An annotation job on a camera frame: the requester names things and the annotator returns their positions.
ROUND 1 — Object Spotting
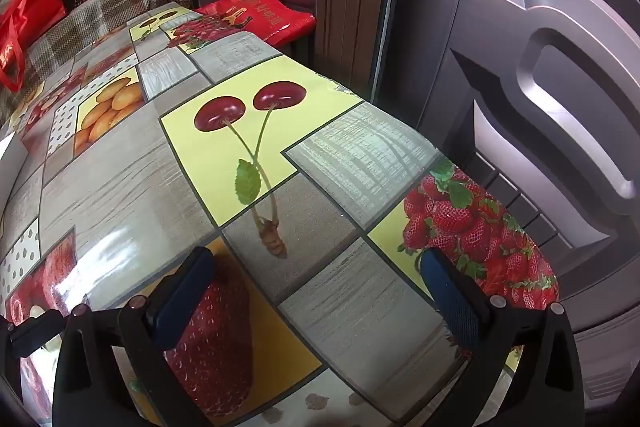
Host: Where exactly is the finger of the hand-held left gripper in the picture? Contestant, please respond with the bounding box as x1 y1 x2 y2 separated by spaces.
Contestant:
10 310 67 359

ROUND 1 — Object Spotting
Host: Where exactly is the red printed flat bag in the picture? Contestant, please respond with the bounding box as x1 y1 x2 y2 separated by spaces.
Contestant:
194 0 317 46

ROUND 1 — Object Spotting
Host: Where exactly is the fruit print tablecloth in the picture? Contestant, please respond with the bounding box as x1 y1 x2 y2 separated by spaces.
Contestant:
0 4 561 427

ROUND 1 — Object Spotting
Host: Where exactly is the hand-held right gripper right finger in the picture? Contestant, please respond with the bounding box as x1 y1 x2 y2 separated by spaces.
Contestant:
419 248 587 427

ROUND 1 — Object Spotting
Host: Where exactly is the red tote bag with handles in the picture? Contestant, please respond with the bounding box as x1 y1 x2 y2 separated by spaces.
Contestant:
0 0 67 92

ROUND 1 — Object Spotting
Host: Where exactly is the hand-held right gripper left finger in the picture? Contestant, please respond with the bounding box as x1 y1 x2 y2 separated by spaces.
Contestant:
52 247 216 427

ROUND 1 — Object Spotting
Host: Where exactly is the plaid blanket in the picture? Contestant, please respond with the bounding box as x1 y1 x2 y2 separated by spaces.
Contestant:
0 0 194 122

